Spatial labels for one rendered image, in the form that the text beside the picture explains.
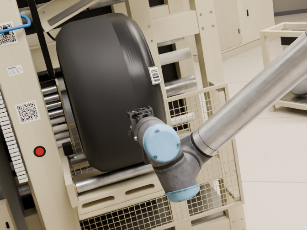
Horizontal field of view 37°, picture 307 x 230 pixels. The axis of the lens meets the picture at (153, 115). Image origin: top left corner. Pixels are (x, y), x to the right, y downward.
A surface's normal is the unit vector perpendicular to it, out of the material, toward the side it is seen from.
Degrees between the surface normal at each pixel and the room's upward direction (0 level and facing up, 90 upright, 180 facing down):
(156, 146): 78
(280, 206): 0
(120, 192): 90
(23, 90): 90
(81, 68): 56
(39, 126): 90
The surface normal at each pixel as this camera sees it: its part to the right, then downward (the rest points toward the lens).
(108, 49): 0.05, -0.43
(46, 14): 0.25, 0.28
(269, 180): -0.19, -0.93
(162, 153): 0.18, 0.08
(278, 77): -0.47, 0.24
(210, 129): -0.66, -0.04
